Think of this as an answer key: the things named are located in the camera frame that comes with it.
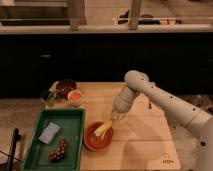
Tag clutter on back shelf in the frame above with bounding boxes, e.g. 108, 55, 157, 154
114, 10, 182, 25

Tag green plastic tray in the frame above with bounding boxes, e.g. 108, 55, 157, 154
21, 108, 85, 171

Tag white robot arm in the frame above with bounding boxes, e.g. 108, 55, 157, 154
111, 70, 213, 171

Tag black stand pole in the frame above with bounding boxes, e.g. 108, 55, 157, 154
6, 128, 21, 171

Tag wooden post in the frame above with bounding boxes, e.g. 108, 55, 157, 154
129, 0, 142, 30
67, 0, 87, 31

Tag dark maroon bowl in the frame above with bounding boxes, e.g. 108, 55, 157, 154
56, 79, 77, 98

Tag wooden post left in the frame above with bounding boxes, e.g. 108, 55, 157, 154
67, 0, 87, 31

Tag red bowl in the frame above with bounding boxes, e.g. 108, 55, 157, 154
83, 122, 113, 152

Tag green vegetables dish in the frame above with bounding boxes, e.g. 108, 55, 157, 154
40, 90, 66, 107

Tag wooden post right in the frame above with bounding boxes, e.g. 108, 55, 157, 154
129, 0, 142, 30

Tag small orange-filled white cup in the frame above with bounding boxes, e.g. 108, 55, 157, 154
67, 90, 83, 107

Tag dark red grape bunch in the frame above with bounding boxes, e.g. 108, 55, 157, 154
48, 139, 68, 163

